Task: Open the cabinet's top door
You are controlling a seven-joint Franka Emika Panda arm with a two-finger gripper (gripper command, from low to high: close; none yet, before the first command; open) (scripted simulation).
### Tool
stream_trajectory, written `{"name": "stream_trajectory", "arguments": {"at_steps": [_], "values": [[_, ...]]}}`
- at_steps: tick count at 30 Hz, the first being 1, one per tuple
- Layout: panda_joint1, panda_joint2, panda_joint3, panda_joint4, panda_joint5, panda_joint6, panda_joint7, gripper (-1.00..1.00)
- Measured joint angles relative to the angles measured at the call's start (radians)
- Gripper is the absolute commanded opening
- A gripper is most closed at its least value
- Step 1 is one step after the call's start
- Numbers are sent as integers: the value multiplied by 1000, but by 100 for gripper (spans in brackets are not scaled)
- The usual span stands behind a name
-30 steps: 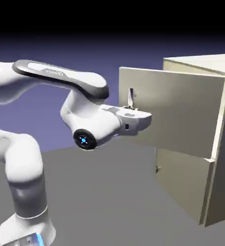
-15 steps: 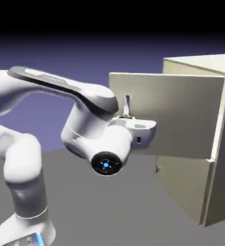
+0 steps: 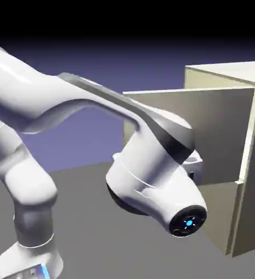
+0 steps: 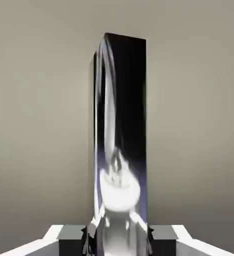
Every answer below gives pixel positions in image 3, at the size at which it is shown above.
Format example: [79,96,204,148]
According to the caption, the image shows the large beige cabinet door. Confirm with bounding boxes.
[122,86,255,187]

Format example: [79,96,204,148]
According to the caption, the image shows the small beige cabinet door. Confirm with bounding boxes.
[199,179,244,257]

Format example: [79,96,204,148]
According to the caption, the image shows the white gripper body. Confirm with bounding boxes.
[182,149,204,182]

